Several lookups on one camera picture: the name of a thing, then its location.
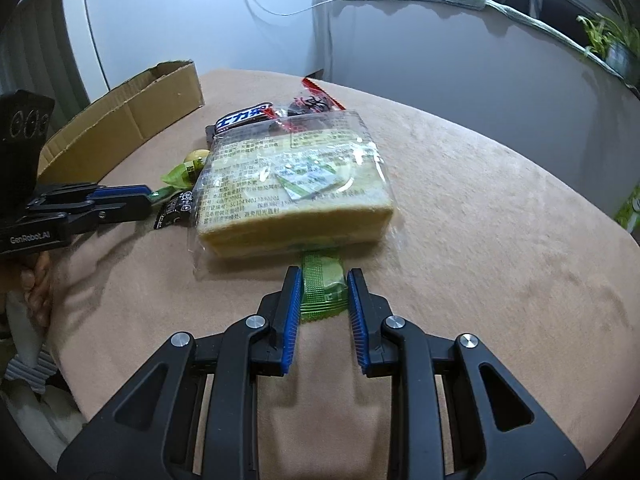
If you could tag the small dark chocolate bar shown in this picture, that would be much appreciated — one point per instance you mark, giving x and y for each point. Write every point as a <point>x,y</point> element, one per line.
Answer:
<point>240,119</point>

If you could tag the white cabinet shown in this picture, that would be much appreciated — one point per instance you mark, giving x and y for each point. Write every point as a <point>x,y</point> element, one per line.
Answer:
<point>175,10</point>

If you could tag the potted spider plant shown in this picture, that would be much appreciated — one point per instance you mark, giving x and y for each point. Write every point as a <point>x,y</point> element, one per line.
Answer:
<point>620,57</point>

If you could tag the brown cardboard box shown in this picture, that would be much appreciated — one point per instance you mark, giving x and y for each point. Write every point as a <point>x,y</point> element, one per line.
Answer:
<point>125,115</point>

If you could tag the dark clear snack packet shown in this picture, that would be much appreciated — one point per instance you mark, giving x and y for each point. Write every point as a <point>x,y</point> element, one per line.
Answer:
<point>172,212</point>

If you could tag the red-trimmed clear snack packet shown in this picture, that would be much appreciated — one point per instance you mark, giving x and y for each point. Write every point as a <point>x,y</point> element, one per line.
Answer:
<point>312,102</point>

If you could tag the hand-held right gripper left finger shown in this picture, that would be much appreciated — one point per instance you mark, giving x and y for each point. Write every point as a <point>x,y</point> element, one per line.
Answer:
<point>295,310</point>

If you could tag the green ribbed snack packet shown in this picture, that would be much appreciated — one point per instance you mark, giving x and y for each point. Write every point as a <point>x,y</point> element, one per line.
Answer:
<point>322,285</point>

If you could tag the person's left hand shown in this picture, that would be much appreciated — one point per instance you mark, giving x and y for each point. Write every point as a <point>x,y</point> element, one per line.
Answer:
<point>37,290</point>

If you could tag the striped white clothing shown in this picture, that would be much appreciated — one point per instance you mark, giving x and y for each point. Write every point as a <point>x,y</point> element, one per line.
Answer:
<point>30,375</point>

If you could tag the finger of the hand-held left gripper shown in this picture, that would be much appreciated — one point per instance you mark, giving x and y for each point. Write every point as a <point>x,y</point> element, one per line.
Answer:
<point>120,210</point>
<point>120,191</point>

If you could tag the grey ribbed panel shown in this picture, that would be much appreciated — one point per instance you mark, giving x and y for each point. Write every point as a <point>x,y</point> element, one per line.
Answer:
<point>50,60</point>

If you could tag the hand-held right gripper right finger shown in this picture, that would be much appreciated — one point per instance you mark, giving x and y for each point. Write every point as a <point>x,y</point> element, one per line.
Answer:
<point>356,310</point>

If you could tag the green yellow snack packet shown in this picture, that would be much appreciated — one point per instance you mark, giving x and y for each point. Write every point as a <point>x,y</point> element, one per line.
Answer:
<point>180,174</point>

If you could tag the clear-wrapped sliced bread loaf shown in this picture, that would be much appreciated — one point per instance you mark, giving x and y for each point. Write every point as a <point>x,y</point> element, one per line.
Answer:
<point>280,195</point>

